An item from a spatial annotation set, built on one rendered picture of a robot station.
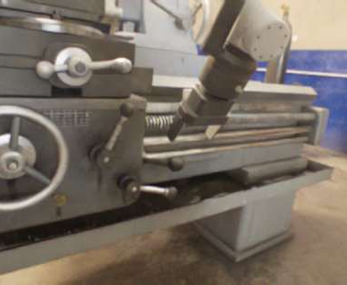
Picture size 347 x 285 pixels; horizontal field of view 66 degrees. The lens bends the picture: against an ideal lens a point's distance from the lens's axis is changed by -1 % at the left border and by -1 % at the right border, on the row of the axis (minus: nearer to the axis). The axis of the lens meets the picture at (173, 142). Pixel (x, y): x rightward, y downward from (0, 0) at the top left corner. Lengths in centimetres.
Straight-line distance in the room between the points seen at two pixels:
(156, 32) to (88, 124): 50
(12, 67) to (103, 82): 18
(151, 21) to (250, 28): 64
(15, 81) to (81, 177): 26
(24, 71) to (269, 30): 45
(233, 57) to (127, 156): 38
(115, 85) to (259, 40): 35
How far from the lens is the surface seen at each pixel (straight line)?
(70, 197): 71
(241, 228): 142
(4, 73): 61
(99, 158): 64
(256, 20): 45
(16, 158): 56
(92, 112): 65
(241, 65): 48
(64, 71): 54
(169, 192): 75
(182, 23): 107
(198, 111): 52
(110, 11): 76
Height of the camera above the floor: 88
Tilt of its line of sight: 15 degrees down
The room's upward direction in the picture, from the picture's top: 5 degrees clockwise
